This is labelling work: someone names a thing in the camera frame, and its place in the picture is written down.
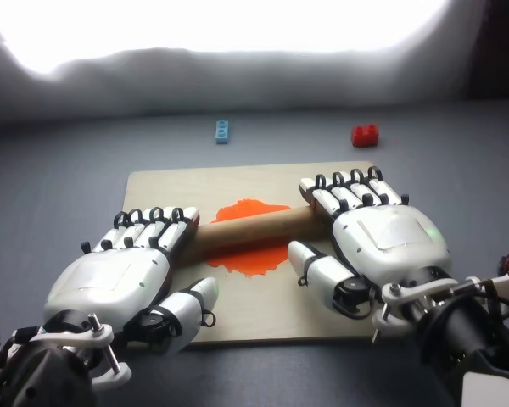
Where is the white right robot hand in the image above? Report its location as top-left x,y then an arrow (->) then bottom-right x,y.
287,166 -> 453,320

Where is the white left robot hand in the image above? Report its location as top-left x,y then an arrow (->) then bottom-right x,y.
43,206 -> 220,355

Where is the wooden rolling pin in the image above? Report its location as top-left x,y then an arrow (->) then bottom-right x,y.
182,204 -> 335,266

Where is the red toy brick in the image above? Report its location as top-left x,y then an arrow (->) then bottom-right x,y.
350,124 -> 381,149

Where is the grey table cloth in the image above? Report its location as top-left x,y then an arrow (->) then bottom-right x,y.
0,103 -> 509,407

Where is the orange play dough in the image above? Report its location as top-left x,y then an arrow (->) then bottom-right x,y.
205,198 -> 293,279

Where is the light wooden board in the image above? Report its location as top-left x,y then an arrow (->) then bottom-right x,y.
116,159 -> 387,348

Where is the light blue toy brick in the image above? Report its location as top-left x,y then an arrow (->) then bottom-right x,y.
215,120 -> 232,146

